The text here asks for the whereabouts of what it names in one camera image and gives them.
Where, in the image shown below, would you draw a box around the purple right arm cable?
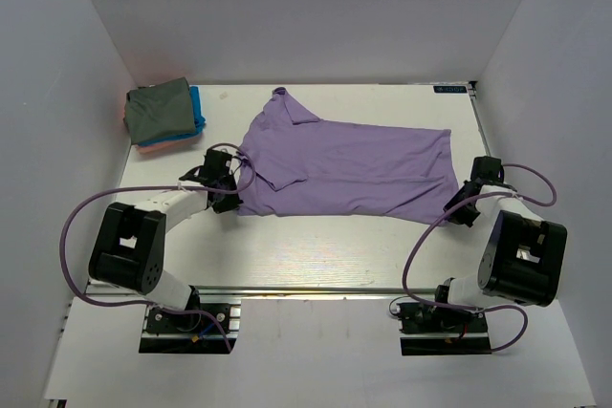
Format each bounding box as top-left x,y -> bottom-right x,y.
403,162 -> 558,353

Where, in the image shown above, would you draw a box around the blue logo sticker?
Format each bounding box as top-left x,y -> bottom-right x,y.
433,85 -> 468,94

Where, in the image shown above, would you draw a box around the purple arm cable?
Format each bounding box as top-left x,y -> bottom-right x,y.
58,142 -> 257,353
403,162 -> 558,353

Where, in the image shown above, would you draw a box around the folded blue t-shirt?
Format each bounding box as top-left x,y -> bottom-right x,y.
138,86 -> 206,148

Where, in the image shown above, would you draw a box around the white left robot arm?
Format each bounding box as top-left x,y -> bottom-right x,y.
88,149 -> 240,331

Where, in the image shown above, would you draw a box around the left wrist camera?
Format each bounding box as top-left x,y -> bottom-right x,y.
203,149 -> 233,176

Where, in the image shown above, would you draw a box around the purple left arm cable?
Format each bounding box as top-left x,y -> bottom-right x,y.
58,142 -> 257,353

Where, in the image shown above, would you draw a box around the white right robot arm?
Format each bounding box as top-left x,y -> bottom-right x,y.
431,156 -> 568,331

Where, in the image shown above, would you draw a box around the folded olive green t-shirt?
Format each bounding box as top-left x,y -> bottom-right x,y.
123,77 -> 196,144

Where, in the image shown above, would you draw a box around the purple t-shirt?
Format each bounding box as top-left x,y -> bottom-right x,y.
238,88 -> 458,225

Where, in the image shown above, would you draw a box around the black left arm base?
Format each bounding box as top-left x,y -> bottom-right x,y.
139,301 -> 241,355

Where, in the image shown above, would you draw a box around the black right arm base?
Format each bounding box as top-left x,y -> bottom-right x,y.
389,297 -> 492,356

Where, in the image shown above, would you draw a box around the folded salmon pink t-shirt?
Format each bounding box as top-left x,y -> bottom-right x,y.
123,112 -> 206,155

